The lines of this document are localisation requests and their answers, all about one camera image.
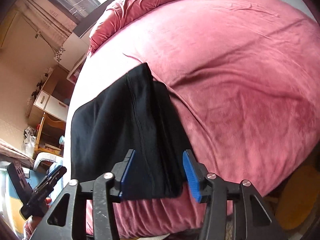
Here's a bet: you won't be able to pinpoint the person's left hand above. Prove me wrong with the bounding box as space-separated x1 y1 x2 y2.
23 196 53 240

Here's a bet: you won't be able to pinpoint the white wooden cabinet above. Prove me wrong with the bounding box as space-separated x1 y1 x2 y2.
34 90 69 122

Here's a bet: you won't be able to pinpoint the black camera box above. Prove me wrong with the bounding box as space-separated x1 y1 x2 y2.
7 163 33 204

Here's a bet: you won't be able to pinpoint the yellow cushion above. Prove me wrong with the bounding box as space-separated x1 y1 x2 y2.
275 165 319 230

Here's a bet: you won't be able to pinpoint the yellow wooden chair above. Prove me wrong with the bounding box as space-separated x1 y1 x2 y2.
33 113 66 159

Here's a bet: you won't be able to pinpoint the black pants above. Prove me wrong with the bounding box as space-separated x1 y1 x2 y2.
71 63 191 200

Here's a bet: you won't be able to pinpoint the pink fleece bed sheet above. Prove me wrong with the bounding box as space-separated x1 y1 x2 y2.
63 0 320 239

